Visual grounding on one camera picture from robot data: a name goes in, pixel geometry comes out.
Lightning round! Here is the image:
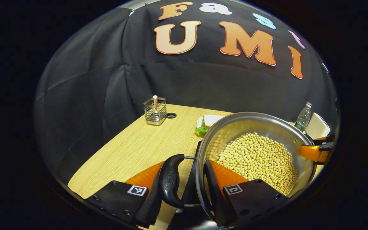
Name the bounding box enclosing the black backdrop cloth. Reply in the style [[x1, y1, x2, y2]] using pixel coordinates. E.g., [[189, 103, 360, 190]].
[[33, 0, 339, 186]]

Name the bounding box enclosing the steel pot with black handle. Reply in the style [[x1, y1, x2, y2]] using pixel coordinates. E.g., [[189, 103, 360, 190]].
[[158, 112, 318, 221]]

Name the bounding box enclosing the pile of yellow soybeans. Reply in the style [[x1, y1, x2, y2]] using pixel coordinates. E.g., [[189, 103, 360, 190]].
[[217, 132, 299, 196]]

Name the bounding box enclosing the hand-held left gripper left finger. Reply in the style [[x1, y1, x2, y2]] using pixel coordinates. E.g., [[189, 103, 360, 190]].
[[86, 161, 165, 229]]

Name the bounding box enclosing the black induction cooktop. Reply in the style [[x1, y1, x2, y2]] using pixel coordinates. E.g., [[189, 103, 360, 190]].
[[167, 142, 219, 230]]

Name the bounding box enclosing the sandwich with green lettuce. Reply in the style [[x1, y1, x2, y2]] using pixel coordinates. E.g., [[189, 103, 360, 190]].
[[195, 114, 226, 137]]

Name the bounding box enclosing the wire mesh holder basket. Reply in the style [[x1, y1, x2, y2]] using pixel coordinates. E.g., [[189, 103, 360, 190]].
[[143, 95, 167, 126]]

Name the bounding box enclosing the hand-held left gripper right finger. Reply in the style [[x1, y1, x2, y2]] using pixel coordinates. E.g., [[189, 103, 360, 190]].
[[202, 159, 288, 228]]

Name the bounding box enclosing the white toaster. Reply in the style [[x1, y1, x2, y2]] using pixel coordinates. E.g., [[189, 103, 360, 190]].
[[305, 112, 331, 140]]

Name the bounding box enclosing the clear plastic water bottle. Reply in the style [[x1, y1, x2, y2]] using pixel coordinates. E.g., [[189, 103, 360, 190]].
[[295, 102, 312, 132]]

